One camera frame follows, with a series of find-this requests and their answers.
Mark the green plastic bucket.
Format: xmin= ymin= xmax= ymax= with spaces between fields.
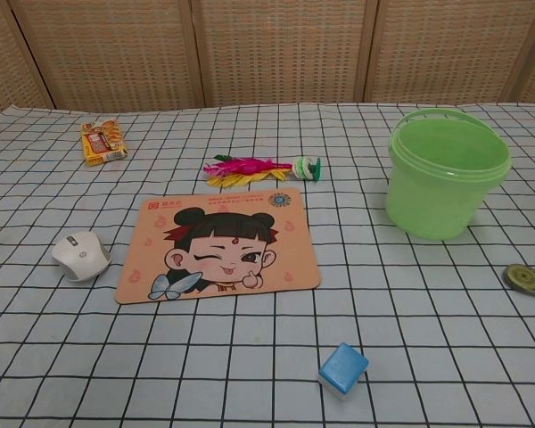
xmin=385 ymin=108 xmax=513 ymax=243

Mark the blue white checked tablecloth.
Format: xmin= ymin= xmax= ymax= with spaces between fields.
xmin=0 ymin=101 xmax=535 ymax=428

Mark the orange cartoon girl mouse pad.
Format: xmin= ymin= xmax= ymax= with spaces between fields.
xmin=114 ymin=186 xmax=320 ymax=306

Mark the pink yellow feather shuttlecock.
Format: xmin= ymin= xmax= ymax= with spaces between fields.
xmin=202 ymin=153 xmax=323 ymax=188

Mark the green grey correction tape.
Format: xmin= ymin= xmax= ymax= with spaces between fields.
xmin=503 ymin=263 xmax=535 ymax=293

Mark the woven rattan folding screen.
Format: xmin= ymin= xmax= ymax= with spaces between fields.
xmin=0 ymin=0 xmax=535 ymax=124

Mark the small blue white box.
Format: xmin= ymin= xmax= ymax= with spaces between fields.
xmin=317 ymin=342 xmax=369 ymax=403

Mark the white wireless computer mouse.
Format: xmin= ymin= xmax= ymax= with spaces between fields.
xmin=51 ymin=230 xmax=113 ymax=283

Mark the yellow orange snack packet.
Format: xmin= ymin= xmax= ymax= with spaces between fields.
xmin=80 ymin=119 xmax=129 ymax=169

